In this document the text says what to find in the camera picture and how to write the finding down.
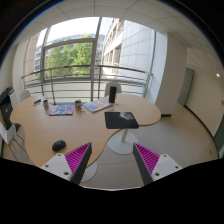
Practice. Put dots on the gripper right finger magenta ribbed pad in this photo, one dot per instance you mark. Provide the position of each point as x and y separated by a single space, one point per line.
153 166

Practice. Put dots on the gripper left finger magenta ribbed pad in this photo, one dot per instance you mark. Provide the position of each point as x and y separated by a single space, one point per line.
70 166

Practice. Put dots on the black computer mouse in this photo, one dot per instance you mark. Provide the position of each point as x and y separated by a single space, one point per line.
58 145

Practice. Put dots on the black mouse pad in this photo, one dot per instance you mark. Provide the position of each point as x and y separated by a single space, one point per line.
120 120

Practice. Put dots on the wooden curved table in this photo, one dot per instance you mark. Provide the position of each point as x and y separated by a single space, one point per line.
42 130

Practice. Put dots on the colourful magazine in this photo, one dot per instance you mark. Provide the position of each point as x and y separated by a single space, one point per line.
59 110

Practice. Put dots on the small potted plant cup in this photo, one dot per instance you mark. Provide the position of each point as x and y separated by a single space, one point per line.
78 105

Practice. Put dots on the open magazine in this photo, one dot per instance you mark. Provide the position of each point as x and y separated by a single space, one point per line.
97 105

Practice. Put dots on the metal window railing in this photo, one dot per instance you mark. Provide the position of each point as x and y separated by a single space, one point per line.
84 82

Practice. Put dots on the black cylindrical speaker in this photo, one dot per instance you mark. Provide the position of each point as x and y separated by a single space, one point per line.
112 94

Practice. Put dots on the white chair far left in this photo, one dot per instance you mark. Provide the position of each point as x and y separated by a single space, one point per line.
24 95

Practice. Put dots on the black printer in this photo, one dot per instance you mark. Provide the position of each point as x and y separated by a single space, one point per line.
6 106

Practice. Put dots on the white chair behind table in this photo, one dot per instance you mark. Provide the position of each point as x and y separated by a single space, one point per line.
110 85

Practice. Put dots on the green door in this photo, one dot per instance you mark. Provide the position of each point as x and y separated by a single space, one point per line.
188 79

